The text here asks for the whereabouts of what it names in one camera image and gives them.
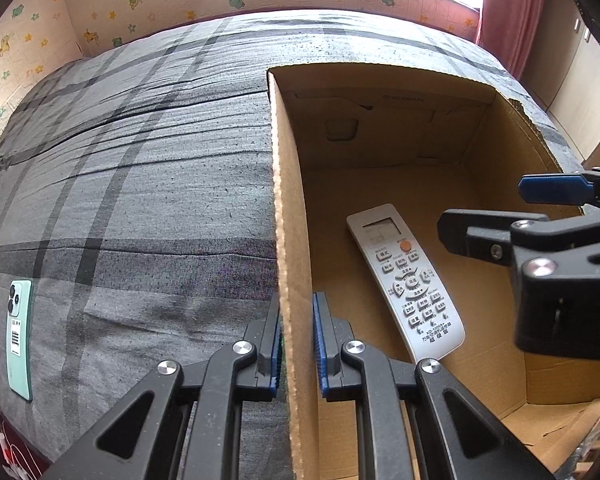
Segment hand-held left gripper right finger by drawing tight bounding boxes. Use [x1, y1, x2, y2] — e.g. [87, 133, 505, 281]
[312, 291, 556, 480]

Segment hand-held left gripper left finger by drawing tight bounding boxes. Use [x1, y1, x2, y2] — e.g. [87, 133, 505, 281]
[42, 299, 283, 480]

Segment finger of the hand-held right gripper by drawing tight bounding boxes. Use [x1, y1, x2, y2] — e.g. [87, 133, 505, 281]
[437, 205, 600, 281]
[518, 166, 600, 208]

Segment white remote control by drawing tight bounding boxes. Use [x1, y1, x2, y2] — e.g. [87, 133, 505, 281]
[346, 203, 467, 363]

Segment brown cardboard box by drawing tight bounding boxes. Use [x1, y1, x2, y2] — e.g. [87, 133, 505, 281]
[266, 62, 600, 480]

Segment beige wardrobe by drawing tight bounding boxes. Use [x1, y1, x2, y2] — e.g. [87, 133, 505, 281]
[522, 0, 600, 166]

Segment red curtain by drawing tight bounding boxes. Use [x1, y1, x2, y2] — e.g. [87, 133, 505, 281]
[475, 0, 551, 81]

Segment grey plaid bed sheet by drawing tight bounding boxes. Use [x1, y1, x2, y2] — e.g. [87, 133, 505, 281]
[0, 10, 586, 480]

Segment mint green smartphone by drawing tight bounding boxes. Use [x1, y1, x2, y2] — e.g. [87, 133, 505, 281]
[6, 280, 33, 401]

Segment white cable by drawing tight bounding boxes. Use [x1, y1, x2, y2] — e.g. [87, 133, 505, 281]
[0, 430, 36, 477]

